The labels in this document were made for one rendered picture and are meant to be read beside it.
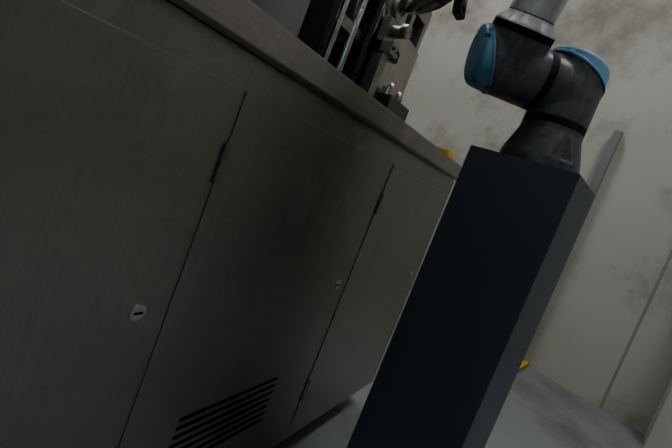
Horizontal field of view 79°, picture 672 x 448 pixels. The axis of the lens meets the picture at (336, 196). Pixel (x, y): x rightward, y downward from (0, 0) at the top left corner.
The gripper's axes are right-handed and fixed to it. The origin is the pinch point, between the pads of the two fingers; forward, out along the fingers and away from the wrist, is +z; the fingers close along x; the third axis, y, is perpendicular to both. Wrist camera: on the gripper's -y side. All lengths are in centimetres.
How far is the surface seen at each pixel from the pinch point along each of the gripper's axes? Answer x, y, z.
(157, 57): 83, -49, 12
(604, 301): -187, -109, -23
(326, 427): -8, -109, 65
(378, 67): 6.8, -15.3, 12.4
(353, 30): 34.5, -21.3, 7.5
